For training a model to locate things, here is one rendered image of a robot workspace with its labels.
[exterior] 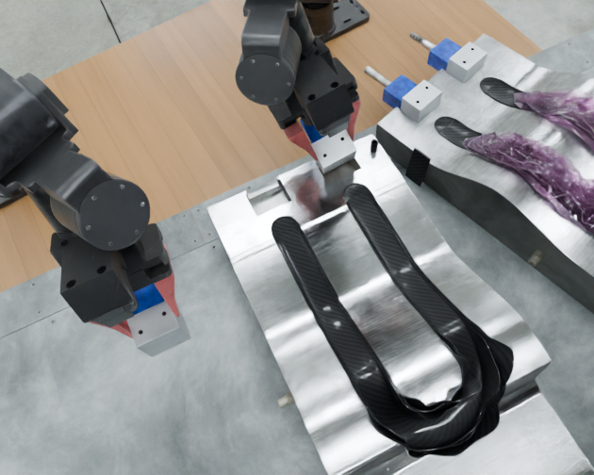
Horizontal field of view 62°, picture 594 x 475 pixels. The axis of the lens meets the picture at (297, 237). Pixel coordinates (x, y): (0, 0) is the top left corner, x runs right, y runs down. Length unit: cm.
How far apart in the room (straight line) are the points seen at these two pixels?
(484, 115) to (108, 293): 61
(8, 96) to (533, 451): 61
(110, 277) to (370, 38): 72
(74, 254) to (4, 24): 232
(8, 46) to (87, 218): 223
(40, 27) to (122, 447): 215
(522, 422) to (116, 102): 81
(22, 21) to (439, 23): 204
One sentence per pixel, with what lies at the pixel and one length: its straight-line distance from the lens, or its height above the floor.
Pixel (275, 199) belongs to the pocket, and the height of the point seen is 86.
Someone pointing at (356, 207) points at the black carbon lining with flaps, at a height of 88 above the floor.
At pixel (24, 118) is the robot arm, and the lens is 44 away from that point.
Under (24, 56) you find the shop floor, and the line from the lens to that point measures 252.
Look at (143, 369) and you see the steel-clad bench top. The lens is 73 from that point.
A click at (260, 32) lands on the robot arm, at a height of 116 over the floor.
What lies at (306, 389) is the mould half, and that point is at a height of 92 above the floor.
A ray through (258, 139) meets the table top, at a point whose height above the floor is 80.
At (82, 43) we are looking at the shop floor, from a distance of 244.
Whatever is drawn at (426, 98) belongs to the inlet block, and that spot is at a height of 88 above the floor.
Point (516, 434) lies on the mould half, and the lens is 65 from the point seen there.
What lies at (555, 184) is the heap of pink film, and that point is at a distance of 71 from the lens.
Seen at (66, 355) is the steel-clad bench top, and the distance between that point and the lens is 78.
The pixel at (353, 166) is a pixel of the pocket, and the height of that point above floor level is 86.
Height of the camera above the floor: 147
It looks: 64 degrees down
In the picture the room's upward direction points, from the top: 10 degrees counter-clockwise
